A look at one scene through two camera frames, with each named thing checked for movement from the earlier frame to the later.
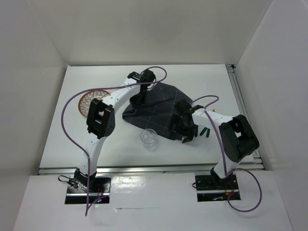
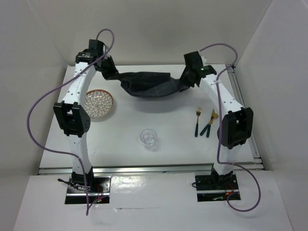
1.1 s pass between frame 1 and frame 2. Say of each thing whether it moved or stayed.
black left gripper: moved
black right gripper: moved
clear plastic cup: stayed
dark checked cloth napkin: moved
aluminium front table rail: stayed
